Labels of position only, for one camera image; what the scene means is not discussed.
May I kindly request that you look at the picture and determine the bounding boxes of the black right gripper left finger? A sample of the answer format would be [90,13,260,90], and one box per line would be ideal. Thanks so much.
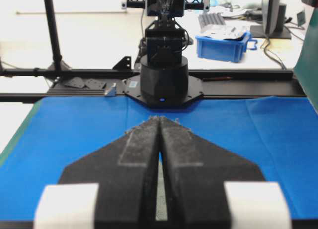
[34,116,161,229]

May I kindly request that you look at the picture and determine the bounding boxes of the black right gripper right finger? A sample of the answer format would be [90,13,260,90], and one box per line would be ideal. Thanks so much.
[159,116,292,229]

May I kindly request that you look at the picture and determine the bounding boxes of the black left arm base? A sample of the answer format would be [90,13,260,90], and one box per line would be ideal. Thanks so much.
[124,56,203,108]

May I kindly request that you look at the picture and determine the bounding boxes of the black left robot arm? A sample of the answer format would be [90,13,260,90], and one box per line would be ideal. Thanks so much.
[145,0,187,67]

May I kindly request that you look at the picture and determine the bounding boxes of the blue table cloth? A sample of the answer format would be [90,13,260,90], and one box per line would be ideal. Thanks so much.
[0,96,318,221]

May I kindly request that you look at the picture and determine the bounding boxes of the blue plastic bin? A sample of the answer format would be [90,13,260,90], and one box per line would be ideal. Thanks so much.
[195,32,258,63]

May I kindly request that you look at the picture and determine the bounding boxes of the black vertical stand pole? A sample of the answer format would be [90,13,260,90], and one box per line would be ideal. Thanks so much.
[44,0,71,72]

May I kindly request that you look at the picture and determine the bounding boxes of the black computer monitor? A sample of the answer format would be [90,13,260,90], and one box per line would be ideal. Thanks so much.
[250,0,291,39]

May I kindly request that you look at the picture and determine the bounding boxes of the black aluminium frame rail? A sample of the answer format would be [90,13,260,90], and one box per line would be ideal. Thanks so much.
[0,67,305,103]

